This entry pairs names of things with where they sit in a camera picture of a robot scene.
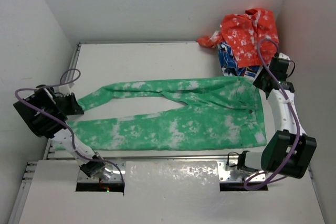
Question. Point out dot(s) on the aluminium table frame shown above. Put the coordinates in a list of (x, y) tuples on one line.
[(102, 64)]

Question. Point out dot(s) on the orange tie-dye shirt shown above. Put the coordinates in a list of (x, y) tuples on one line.
[(243, 32)]

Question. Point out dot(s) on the blue patterned garment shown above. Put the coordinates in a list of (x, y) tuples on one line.
[(229, 65)]

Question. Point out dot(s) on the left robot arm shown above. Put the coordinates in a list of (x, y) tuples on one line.
[(46, 115)]

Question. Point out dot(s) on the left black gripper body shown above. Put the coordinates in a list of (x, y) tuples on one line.
[(66, 103)]

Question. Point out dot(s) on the green tie-dye trousers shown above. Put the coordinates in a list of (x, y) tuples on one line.
[(215, 114)]

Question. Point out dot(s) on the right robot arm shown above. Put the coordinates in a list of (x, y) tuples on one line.
[(290, 147)]

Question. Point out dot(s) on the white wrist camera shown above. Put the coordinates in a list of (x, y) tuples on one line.
[(65, 89), (284, 57)]

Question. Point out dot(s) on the white front cover panel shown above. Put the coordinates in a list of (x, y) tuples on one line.
[(165, 192)]

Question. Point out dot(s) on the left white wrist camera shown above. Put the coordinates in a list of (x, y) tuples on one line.
[(65, 89)]

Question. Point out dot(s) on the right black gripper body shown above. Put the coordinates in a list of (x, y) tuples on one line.
[(263, 74)]

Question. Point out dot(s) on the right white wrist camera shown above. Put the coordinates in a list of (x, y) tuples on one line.
[(284, 57)]

